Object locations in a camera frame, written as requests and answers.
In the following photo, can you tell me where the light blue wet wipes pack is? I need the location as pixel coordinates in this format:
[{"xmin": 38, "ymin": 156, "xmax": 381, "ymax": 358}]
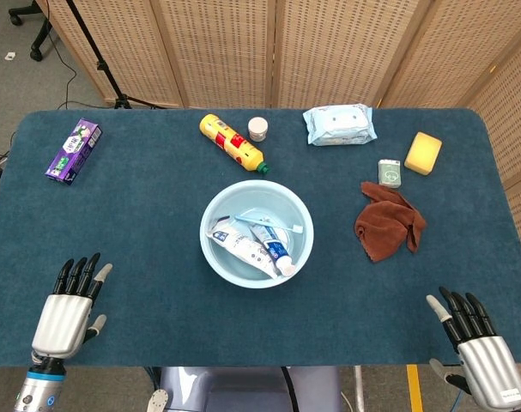
[{"xmin": 302, "ymin": 103, "xmax": 379, "ymax": 148}]

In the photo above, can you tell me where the metal table leg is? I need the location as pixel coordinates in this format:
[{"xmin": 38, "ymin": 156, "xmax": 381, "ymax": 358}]
[{"xmin": 354, "ymin": 366, "xmax": 367, "ymax": 412}]

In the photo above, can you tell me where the blue white toothpaste tube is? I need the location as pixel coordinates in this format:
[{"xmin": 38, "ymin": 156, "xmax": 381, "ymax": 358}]
[{"xmin": 247, "ymin": 222, "xmax": 296, "ymax": 277}]

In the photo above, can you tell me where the light blue plastic basin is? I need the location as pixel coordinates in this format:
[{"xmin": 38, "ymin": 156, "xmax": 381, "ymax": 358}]
[{"xmin": 199, "ymin": 179, "xmax": 316, "ymax": 289}]

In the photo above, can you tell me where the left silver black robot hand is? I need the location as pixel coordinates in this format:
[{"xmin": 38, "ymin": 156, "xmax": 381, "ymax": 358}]
[{"xmin": 31, "ymin": 251, "xmax": 114, "ymax": 361}]

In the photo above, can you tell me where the black tripod stand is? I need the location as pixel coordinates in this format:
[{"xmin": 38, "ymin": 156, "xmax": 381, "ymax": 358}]
[{"xmin": 64, "ymin": 0, "xmax": 167, "ymax": 111}]

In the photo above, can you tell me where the black office chair base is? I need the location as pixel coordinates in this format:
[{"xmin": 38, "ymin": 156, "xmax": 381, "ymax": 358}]
[{"xmin": 9, "ymin": 0, "xmax": 53, "ymax": 63}]

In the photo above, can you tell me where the yellow floor tape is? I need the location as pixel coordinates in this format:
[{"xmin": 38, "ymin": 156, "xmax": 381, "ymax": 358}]
[{"xmin": 406, "ymin": 364, "xmax": 425, "ymax": 412}]

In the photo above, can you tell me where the brown towel cloth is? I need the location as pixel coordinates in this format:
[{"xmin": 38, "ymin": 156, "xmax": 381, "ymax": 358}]
[{"xmin": 354, "ymin": 181, "xmax": 428, "ymax": 263}]

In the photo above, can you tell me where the grey robot torso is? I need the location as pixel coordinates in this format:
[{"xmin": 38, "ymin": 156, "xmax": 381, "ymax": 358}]
[{"xmin": 146, "ymin": 366, "xmax": 345, "ymax": 412}]

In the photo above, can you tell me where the small green soap box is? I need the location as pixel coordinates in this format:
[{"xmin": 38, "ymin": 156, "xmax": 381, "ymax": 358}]
[{"xmin": 377, "ymin": 159, "xmax": 403, "ymax": 189}]

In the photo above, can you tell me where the light blue toothbrush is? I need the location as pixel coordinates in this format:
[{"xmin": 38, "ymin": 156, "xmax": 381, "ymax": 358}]
[{"xmin": 233, "ymin": 214, "xmax": 305, "ymax": 235}]

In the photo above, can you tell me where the purple toothpaste box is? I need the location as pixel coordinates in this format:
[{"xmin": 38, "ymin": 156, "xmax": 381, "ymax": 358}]
[{"xmin": 44, "ymin": 118, "xmax": 104, "ymax": 186}]

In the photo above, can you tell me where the yellow sponge block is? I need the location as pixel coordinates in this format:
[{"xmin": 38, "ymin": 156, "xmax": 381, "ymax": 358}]
[{"xmin": 403, "ymin": 131, "xmax": 443, "ymax": 176}]

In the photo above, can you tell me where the yellow red canister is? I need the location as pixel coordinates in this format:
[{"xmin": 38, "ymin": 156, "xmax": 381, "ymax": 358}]
[{"xmin": 198, "ymin": 113, "xmax": 271, "ymax": 175}]

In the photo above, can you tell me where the dark blue table cloth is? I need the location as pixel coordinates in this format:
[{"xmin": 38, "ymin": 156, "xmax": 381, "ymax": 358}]
[{"xmin": 0, "ymin": 107, "xmax": 521, "ymax": 369}]

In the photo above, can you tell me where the small white round jar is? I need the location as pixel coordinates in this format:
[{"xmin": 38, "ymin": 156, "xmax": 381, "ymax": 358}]
[{"xmin": 247, "ymin": 117, "xmax": 270, "ymax": 142}]

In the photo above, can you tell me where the black floor cable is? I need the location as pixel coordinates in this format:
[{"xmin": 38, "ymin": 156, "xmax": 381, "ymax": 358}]
[{"xmin": 45, "ymin": 25, "xmax": 118, "ymax": 112}]

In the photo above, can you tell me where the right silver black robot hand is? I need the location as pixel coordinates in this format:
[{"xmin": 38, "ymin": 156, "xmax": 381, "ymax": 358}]
[{"xmin": 426, "ymin": 286, "xmax": 521, "ymax": 411}]

